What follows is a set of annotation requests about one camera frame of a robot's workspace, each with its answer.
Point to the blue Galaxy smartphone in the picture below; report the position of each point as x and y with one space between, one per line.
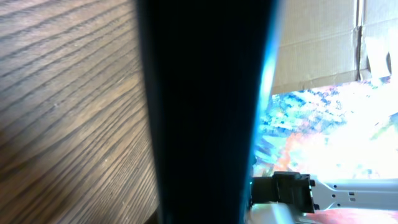
208 68

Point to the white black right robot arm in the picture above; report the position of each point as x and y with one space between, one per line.
291 193

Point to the brown cardboard box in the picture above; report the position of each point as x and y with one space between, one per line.
327 42

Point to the colourful painted backdrop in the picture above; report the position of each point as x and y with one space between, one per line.
338 132

